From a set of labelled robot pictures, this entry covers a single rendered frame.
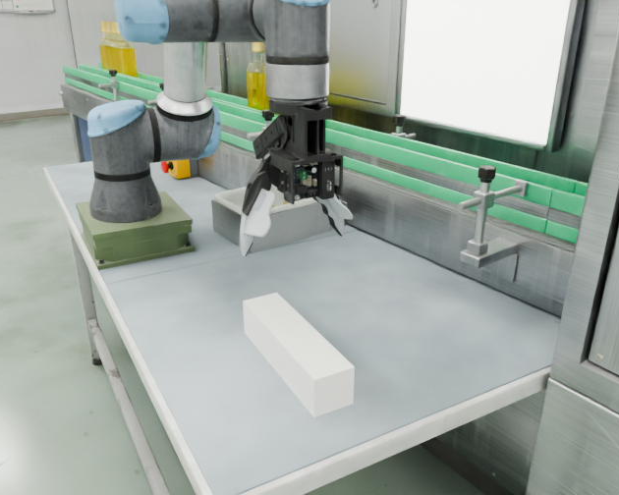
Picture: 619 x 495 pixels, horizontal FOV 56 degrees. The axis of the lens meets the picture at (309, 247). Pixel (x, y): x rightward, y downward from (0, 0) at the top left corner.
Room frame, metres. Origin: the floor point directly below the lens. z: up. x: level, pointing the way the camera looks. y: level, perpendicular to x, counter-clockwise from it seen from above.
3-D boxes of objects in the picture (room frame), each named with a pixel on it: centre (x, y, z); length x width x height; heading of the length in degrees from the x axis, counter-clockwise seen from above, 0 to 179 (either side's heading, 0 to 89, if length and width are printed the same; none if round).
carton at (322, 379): (0.73, 0.02, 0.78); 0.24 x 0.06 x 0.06; 28
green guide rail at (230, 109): (2.19, 0.57, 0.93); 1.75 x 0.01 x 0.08; 37
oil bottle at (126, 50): (2.54, 0.76, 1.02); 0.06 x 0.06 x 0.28; 37
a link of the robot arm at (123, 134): (1.20, 0.39, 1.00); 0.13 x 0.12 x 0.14; 115
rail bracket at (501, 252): (0.92, -0.31, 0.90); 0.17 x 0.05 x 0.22; 127
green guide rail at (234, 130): (2.15, 0.63, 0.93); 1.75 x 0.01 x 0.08; 37
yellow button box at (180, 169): (1.73, 0.39, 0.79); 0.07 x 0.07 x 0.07; 37
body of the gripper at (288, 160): (0.71, 0.01, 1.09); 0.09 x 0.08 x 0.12; 28
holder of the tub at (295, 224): (1.30, 0.07, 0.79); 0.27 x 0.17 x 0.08; 127
